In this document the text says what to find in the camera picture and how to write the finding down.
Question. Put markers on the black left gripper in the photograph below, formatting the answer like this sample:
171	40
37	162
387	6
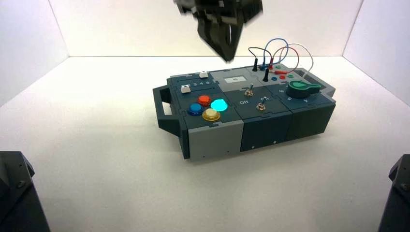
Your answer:
224	8

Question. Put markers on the green round push button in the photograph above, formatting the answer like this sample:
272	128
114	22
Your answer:
219	105

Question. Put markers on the orange round push button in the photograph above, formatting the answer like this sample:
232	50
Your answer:
204	100

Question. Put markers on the blue round push button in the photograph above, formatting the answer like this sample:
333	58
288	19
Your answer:
195	109

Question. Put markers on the yellow round push button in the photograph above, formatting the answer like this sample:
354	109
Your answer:
211	114

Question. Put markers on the small grey display screen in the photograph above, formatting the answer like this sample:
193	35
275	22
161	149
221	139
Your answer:
234	80

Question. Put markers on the white slider knob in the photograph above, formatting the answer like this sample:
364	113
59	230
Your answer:
203	75
185	89

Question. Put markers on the green rotary knob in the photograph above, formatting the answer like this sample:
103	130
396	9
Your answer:
300	89

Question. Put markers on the dark teal task board box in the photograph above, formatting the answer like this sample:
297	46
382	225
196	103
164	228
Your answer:
211	141

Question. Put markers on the metal toggle switch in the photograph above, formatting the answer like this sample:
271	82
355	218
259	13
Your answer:
261	106
248	92

